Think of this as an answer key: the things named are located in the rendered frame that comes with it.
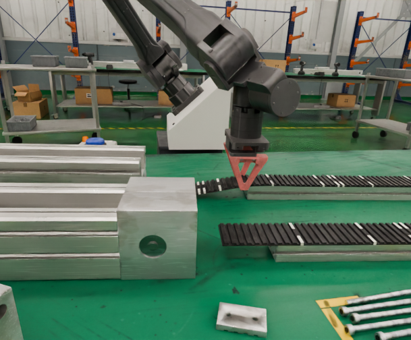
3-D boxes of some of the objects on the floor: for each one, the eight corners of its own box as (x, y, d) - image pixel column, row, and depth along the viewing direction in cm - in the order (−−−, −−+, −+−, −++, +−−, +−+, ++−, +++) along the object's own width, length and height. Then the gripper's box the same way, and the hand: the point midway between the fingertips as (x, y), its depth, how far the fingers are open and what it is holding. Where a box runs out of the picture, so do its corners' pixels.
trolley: (100, 139, 381) (93, 52, 346) (104, 152, 334) (96, 52, 298) (3, 144, 343) (-16, 48, 307) (-7, 160, 296) (-31, 48, 260)
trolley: (350, 137, 444) (366, 63, 408) (381, 135, 459) (399, 65, 423) (413, 160, 352) (440, 67, 316) (449, 157, 366) (478, 69, 330)
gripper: (275, 110, 50) (264, 195, 55) (260, 101, 60) (252, 175, 65) (233, 108, 49) (227, 195, 55) (225, 100, 59) (221, 175, 64)
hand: (241, 180), depth 60 cm, fingers closed on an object, 5 cm apart
